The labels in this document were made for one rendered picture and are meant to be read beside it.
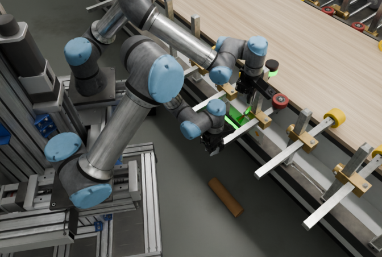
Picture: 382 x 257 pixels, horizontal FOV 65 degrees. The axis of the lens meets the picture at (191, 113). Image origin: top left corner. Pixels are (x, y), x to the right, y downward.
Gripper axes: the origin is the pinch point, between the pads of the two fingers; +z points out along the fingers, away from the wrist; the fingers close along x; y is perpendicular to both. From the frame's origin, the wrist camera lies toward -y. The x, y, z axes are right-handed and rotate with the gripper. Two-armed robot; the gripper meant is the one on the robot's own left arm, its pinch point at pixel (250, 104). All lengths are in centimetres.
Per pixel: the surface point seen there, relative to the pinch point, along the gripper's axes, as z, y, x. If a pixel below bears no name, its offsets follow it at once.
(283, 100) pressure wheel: 9.5, -10.5, -19.3
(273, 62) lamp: -16.0, -1.8, -13.4
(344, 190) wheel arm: 3, -49, 17
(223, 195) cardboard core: 93, 3, 7
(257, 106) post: 6.5, -1.5, -6.2
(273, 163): 3.7, -21.1, 20.3
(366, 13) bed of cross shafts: 28, -26, -152
